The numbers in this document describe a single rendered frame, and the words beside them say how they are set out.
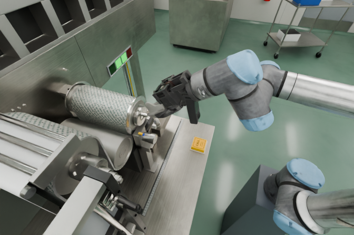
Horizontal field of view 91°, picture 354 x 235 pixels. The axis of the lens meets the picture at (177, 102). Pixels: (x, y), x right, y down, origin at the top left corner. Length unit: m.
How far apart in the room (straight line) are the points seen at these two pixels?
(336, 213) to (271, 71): 0.39
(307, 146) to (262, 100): 2.09
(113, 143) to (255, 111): 0.45
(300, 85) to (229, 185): 1.51
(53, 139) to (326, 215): 0.70
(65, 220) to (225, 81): 0.37
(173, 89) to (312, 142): 2.24
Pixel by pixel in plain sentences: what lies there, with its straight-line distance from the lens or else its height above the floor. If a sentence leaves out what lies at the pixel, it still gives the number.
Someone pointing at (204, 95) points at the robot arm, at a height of 1.46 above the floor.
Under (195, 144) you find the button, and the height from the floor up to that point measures 0.92.
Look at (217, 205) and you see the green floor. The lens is 1.84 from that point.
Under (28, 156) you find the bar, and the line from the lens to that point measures 0.46.
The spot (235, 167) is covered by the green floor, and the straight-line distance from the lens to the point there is 2.01.
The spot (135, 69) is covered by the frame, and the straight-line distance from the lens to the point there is 1.66.
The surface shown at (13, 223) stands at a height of 0.98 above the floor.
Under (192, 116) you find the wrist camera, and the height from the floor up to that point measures 1.35.
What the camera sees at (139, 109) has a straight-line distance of 0.64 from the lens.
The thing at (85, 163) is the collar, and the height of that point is 1.37.
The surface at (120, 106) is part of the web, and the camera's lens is 0.64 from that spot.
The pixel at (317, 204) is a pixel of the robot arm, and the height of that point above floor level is 1.20.
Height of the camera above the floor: 1.75
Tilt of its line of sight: 46 degrees down
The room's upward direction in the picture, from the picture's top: straight up
